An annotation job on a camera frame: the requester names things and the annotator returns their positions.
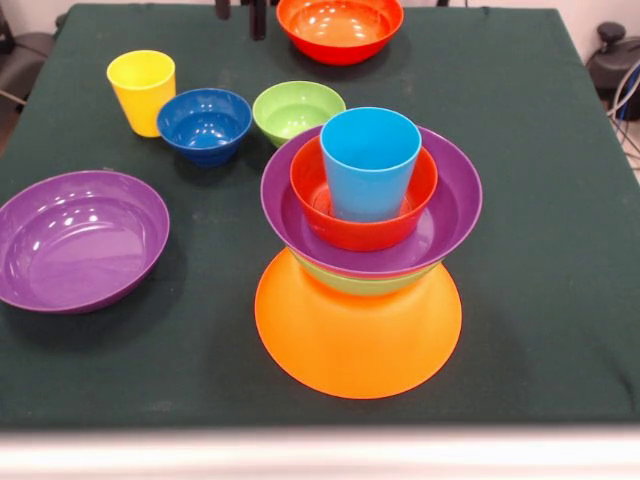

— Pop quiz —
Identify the yellow plastic cup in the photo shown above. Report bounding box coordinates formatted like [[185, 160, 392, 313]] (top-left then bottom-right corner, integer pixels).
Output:
[[106, 49, 177, 139]]

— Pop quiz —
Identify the blue plastic bowl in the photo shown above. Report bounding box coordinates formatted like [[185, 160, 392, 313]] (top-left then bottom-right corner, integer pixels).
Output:
[[156, 88, 253, 168]]

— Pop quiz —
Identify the small red plastic bowl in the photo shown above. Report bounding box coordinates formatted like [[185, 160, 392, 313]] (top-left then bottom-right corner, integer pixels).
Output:
[[289, 134, 439, 252]]

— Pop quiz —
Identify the dark green tablecloth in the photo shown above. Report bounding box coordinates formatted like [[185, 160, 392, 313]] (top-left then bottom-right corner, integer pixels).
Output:
[[0, 3, 640, 431]]

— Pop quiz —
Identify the large red plastic bowl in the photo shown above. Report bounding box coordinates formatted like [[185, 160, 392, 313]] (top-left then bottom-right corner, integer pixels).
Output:
[[276, 0, 405, 66]]

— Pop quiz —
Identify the large orange plastic bowl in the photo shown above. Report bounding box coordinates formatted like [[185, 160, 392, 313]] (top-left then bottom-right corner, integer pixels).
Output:
[[254, 248, 463, 400]]

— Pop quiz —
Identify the purple plastic bowl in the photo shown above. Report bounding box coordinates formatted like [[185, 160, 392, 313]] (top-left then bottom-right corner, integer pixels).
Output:
[[259, 124, 484, 279], [0, 169, 171, 315]]

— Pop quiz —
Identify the dark grey stand base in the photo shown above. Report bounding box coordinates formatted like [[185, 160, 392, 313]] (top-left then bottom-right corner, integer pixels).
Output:
[[0, 9, 57, 109], [585, 22, 640, 96]]

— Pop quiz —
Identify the large green plastic bowl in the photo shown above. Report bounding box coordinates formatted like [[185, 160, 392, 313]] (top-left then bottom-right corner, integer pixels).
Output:
[[289, 249, 441, 297]]

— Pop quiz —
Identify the light blue plastic cup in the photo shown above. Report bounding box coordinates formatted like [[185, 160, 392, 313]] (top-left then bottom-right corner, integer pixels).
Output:
[[319, 106, 423, 224]]

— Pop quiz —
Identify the small green plastic bowl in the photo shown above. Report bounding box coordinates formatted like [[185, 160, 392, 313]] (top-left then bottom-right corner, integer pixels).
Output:
[[252, 80, 347, 149]]

